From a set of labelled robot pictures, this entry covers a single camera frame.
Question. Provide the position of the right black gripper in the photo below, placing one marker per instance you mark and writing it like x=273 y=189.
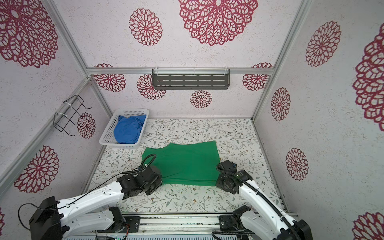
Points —
x=218 y=183

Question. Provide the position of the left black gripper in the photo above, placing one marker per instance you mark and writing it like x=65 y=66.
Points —
x=159 y=182

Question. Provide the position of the green tank top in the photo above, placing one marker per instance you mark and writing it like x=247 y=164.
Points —
x=193 y=164

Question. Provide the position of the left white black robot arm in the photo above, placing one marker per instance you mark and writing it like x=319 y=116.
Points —
x=94 y=211

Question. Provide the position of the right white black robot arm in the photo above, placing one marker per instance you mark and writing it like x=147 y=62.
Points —
x=263 y=218

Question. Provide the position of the blue tank top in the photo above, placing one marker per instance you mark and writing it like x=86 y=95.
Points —
x=128 y=130

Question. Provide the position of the white plastic basket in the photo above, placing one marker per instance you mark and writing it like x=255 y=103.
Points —
x=108 y=138

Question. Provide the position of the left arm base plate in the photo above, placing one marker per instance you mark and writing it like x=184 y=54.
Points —
x=130 y=225

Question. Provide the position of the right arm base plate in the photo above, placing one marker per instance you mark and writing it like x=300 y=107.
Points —
x=228 y=223

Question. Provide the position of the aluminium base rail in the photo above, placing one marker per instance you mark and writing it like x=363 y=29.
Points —
x=162 y=224

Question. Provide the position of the grey slotted wall shelf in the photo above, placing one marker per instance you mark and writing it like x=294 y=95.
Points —
x=190 y=79

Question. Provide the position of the black wire wall rack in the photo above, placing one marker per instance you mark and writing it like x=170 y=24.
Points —
x=70 y=115

